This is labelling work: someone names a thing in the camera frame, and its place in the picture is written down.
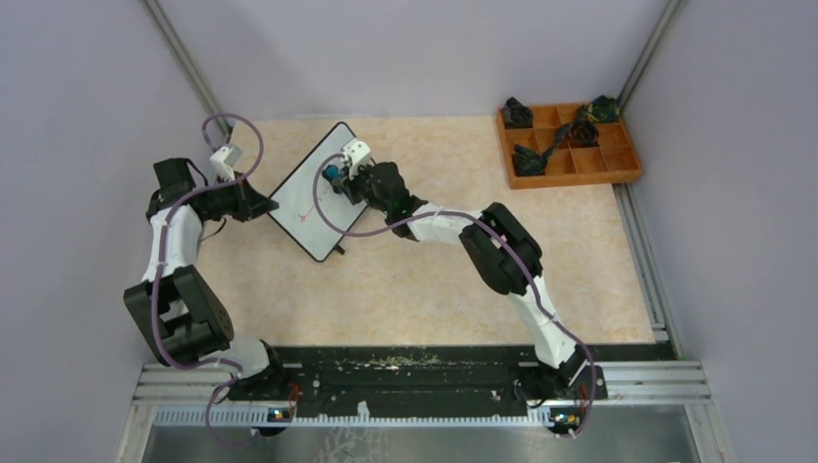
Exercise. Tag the blue black whiteboard eraser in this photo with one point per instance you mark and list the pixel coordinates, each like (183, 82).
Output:
(333, 175)

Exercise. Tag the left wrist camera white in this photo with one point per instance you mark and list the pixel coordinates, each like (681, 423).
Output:
(223, 161)

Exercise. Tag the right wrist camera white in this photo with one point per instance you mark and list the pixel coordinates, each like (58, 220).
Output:
(355, 155)

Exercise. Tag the aluminium frame post left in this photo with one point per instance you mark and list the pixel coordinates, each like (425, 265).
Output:
(183, 57)

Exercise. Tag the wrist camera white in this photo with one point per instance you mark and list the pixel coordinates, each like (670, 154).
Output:
(223, 161)
(355, 155)

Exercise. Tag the dark rolled cloth centre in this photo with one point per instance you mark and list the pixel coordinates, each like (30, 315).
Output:
(583, 134)

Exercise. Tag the dark crumpled cloth top left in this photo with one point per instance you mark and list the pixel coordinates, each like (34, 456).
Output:
(516, 115)

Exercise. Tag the aluminium frame post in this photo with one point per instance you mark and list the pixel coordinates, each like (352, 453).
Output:
(672, 9)
(183, 57)

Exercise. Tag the aluminium frame post right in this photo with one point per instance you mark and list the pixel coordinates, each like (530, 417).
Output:
(672, 9)

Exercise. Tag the dark cloth strip lower left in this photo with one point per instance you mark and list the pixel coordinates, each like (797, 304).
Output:
(530, 160)

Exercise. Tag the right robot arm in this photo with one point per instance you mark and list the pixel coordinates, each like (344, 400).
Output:
(505, 255)

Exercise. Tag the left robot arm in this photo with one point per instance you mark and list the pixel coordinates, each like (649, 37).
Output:
(179, 315)

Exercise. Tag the white whiteboard black frame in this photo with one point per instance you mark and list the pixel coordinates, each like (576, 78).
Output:
(304, 188)

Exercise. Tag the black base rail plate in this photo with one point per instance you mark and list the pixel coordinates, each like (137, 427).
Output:
(405, 382)

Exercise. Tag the orange compartment tray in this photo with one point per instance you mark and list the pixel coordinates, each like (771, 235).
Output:
(612, 159)

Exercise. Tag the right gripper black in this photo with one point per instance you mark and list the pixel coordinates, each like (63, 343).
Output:
(349, 184)

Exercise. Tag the white cable duct strip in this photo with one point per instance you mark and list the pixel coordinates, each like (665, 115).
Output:
(260, 416)

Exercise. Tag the dark cloth top right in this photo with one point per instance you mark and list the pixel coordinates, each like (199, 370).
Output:
(603, 109)

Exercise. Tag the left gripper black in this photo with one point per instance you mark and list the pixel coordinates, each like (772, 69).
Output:
(251, 203)

